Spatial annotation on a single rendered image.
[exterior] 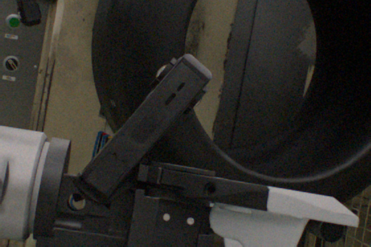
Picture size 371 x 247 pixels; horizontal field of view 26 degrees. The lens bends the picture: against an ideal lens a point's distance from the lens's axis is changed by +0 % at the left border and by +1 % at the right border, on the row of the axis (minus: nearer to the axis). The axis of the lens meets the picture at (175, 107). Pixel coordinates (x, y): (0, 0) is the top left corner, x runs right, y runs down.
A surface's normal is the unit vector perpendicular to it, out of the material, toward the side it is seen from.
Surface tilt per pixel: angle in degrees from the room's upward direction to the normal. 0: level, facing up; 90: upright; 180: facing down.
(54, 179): 69
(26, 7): 92
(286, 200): 83
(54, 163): 52
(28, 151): 41
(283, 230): 83
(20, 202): 97
